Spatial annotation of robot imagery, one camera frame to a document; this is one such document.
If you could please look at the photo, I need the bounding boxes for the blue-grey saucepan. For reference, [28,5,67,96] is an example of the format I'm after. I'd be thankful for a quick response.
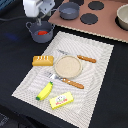
[55,2,80,20]

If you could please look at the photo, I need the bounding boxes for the toy fork wooden handle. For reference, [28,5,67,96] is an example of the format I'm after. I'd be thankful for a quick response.
[43,71,85,90]

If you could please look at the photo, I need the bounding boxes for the red toy tomato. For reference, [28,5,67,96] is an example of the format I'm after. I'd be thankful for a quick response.
[38,31,48,35]

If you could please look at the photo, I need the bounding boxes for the yellow toy banana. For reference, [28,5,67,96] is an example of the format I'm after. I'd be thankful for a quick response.
[36,82,53,101]

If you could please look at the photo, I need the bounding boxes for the blue-grey two-handled pot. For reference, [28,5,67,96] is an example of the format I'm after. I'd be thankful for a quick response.
[26,21,55,43]

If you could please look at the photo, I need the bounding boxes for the white bowl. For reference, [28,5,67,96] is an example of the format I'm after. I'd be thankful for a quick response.
[117,4,128,30]

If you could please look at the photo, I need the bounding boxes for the toy knife wooden handle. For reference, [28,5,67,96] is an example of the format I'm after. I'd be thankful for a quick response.
[57,49,97,64]

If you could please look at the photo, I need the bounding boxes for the round wooden plate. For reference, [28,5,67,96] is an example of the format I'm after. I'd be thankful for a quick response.
[54,56,82,78]

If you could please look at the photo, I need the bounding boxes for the orange toy bread loaf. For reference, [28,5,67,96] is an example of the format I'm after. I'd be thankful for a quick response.
[32,56,54,66]

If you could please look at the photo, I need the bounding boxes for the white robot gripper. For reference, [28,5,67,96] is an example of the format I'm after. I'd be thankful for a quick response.
[23,0,55,27]

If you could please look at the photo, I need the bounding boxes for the yellow toy butter box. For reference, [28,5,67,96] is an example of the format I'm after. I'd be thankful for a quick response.
[49,92,74,109]

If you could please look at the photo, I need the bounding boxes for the pink toy stove top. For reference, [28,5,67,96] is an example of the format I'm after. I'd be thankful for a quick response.
[49,0,128,43]

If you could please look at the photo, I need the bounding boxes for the white woven placemat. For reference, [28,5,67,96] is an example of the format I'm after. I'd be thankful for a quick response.
[13,31,113,128]

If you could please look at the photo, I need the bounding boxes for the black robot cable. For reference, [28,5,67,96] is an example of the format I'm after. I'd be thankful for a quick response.
[0,15,28,22]

